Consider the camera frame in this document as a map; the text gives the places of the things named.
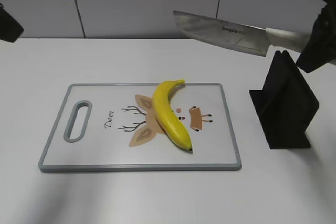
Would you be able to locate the yellow plastic banana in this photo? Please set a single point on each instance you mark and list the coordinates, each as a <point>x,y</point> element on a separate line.
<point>166,118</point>

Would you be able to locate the black knife stand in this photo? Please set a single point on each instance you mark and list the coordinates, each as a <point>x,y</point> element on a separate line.
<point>285,105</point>

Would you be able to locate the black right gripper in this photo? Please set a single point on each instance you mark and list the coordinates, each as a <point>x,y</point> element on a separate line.
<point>320,48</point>

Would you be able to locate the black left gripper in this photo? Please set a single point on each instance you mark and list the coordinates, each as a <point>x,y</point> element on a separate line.
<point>10,28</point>

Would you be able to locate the steel cleaver white handle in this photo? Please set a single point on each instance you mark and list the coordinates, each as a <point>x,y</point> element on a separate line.
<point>238,37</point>

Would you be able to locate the white grey cutting board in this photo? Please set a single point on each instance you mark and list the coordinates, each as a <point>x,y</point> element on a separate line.
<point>112,127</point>

